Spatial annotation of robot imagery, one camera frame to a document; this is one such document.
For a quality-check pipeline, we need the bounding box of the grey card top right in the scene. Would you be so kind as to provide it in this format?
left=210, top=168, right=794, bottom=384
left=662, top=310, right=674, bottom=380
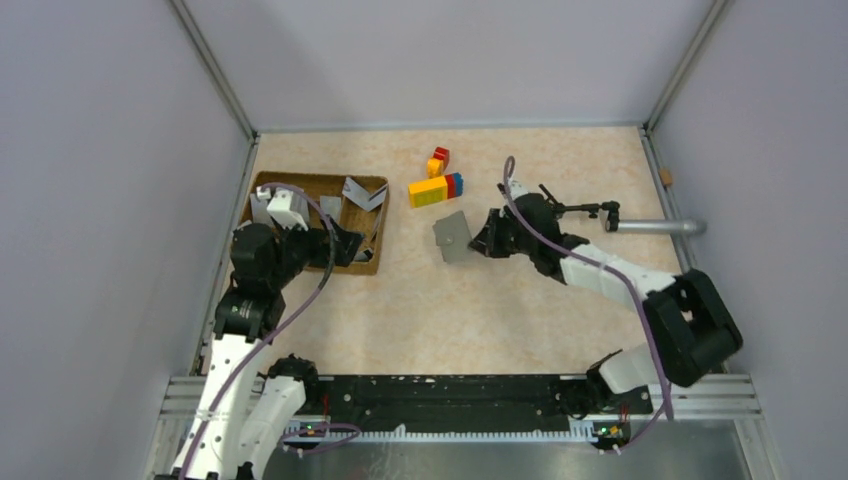
left=342, top=176, right=373, bottom=212

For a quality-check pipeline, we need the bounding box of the grey card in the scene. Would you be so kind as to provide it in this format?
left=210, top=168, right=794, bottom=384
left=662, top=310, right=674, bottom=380
left=342, top=176, right=373, bottom=212
left=320, top=196, right=342, bottom=223

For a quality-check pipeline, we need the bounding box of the silver metal tube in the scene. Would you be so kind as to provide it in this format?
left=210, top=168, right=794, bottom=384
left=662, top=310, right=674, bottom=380
left=615, top=219, right=707, bottom=236

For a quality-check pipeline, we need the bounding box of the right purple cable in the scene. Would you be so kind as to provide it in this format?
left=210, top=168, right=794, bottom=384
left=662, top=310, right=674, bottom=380
left=501, top=156, right=676, bottom=455

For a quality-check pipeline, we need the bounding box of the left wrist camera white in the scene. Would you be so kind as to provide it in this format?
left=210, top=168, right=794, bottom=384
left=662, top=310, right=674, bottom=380
left=251, top=185, right=310, bottom=229

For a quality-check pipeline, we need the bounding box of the purple cable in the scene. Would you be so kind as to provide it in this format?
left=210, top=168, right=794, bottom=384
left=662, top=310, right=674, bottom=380
left=177, top=182, right=362, bottom=478
left=501, top=156, right=676, bottom=455

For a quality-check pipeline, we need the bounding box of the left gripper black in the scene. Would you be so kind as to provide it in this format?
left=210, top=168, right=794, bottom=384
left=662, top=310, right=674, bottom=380
left=267, top=213, right=365, bottom=289

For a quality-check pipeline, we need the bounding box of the striped card top right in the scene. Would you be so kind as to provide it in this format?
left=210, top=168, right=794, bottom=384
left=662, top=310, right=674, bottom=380
left=361, top=184, right=389, bottom=212

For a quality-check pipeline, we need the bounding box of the small red yellow block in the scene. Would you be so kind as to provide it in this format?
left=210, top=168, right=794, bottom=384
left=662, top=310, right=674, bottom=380
left=426, top=147, right=450, bottom=178

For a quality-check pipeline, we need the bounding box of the grey card holder wallet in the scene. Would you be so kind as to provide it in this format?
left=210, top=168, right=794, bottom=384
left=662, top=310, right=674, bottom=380
left=432, top=210, right=472, bottom=264

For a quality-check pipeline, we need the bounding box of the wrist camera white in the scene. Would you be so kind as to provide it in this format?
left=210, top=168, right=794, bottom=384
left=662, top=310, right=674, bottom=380
left=497, top=179, right=530, bottom=201
left=251, top=185, right=310, bottom=229

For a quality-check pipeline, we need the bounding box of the red blue toy block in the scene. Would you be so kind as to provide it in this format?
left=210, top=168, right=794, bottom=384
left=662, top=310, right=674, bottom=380
left=444, top=172, right=464, bottom=199

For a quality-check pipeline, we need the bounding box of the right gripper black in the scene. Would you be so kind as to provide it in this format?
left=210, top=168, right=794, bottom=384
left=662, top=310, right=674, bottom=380
left=469, top=208, right=536, bottom=259

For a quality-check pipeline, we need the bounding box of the brown woven tray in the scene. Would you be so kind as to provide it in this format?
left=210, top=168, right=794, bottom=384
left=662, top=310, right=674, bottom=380
left=248, top=171, right=390, bottom=276

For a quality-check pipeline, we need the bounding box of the grey card back right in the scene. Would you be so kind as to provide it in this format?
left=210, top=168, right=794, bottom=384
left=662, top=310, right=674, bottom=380
left=320, top=196, right=342, bottom=223

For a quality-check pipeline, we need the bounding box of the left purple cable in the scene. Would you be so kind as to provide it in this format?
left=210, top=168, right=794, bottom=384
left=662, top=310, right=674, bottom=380
left=177, top=182, right=362, bottom=478

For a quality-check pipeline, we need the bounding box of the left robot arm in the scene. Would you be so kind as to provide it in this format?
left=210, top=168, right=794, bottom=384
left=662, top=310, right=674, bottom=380
left=167, top=220, right=364, bottom=479

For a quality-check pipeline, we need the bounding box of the yellow toy block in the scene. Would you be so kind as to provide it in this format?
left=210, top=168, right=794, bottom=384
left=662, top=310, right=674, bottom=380
left=407, top=176, right=448, bottom=208

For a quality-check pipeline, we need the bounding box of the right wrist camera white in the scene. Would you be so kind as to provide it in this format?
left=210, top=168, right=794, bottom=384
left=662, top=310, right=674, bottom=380
left=497, top=179, right=530, bottom=201

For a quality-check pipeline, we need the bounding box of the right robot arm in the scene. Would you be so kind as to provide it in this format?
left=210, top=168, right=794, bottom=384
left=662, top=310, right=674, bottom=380
left=468, top=194, right=744, bottom=412

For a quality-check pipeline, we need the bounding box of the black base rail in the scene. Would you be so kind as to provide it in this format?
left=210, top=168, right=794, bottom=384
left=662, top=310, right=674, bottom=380
left=297, top=374, right=654, bottom=434

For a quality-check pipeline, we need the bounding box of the black tripod camera mount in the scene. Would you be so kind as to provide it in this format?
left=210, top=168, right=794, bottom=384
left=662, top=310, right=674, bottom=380
left=538, top=184, right=620, bottom=232

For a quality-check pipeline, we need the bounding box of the small wooden cork piece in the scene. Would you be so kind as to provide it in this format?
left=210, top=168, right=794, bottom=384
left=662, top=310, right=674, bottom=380
left=658, top=168, right=673, bottom=188

